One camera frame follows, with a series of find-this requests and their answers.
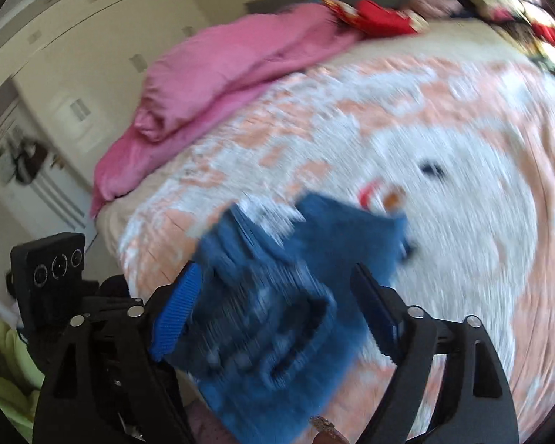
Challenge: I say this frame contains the blue denim pants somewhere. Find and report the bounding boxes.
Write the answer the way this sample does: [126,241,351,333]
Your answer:
[167,194,407,443]

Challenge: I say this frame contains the lime green cloth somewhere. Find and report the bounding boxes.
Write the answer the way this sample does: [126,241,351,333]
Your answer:
[0,318,45,443]

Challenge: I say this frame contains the white door with bags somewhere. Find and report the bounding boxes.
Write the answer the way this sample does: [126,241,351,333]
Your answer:
[0,98,97,246]

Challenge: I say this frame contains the peach white bear bedspread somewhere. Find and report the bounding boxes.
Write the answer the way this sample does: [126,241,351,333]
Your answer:
[97,21,555,438]

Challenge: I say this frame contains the pink folded blanket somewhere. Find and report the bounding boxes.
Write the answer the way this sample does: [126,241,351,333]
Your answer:
[91,3,360,216]

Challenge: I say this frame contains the stack of folded clothes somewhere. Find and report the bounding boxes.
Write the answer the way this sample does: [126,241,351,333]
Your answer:
[457,0,555,85]

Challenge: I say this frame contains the red patterned garment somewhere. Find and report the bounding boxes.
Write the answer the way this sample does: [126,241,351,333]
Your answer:
[320,0,429,38]

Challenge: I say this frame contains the dusty pink fluffy garment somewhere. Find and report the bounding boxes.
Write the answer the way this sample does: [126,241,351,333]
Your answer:
[406,0,463,20]

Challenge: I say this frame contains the black camera box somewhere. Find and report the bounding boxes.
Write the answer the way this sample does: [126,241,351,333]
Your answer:
[11,233,85,334]

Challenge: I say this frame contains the cream wardrobe with handles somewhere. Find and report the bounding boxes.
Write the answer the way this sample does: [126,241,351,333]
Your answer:
[0,0,209,182]

